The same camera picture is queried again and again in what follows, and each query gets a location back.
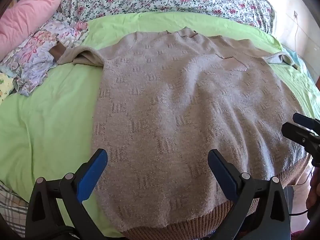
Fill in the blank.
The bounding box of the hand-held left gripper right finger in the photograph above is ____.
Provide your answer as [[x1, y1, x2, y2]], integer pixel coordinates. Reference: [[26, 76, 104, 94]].
[[208, 149, 292, 240]]

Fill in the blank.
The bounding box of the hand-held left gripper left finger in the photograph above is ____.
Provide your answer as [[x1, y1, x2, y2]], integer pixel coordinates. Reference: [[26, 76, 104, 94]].
[[26, 149, 120, 240]]

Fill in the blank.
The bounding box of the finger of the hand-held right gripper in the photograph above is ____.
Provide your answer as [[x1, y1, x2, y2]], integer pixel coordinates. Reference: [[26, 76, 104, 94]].
[[292, 112, 320, 130], [281, 122, 320, 157]]

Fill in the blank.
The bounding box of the beige knitted sweater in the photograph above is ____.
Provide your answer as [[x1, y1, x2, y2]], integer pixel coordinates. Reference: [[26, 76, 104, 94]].
[[49, 29, 313, 240]]

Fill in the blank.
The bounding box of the person's right hand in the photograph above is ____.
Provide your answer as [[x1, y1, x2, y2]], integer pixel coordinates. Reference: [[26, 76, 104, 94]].
[[306, 167, 320, 212]]

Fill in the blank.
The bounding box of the light blue cloth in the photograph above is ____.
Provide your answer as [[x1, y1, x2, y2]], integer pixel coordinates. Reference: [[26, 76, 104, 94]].
[[282, 46, 310, 80]]

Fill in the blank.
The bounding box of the green bed sheet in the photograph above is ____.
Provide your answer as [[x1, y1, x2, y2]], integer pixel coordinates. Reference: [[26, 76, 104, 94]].
[[0, 11, 320, 233]]

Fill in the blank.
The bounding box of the plaid cloth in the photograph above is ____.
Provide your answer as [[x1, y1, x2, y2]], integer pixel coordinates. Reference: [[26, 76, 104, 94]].
[[0, 180, 29, 238]]

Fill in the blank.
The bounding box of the yellow floral pillow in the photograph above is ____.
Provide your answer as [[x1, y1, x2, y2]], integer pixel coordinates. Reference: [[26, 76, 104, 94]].
[[0, 74, 15, 103]]

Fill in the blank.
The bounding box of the pastel floral cloth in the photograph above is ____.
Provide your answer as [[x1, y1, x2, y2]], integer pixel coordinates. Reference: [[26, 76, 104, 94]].
[[0, 12, 90, 97]]

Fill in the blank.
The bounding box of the black cable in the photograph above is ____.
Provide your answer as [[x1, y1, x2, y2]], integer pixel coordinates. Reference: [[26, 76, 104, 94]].
[[290, 165, 318, 217]]

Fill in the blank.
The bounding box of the white cable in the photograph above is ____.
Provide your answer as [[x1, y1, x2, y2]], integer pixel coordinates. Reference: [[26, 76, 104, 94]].
[[293, 18, 300, 49]]

